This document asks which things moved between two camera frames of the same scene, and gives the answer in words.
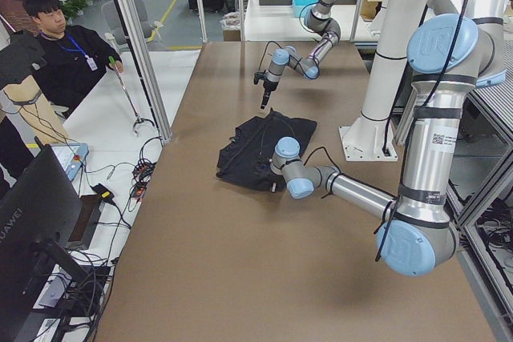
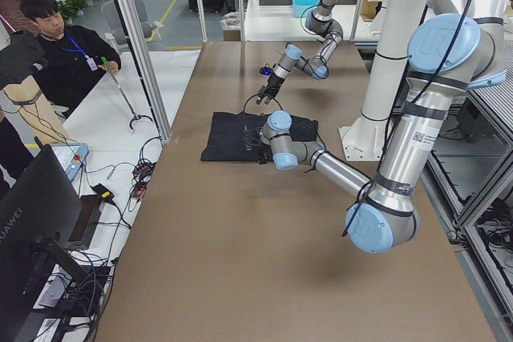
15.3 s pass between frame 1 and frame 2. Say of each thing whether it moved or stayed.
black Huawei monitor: stayed
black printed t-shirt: moved
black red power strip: stayed
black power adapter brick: stayed
